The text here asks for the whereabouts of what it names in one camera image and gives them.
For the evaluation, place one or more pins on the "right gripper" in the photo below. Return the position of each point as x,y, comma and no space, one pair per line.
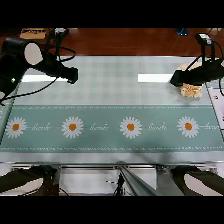
180,78

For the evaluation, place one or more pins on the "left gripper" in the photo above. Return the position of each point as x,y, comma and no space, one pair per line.
72,75

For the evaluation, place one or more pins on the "pale yellow shirt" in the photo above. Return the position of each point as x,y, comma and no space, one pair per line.
190,90

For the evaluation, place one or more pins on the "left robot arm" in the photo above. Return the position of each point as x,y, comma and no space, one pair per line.
12,63

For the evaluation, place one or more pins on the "cardboard box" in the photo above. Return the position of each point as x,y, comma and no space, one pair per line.
32,33

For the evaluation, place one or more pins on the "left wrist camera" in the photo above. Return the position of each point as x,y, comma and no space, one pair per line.
59,33

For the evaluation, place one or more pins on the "silver frame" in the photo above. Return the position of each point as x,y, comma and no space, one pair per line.
140,183

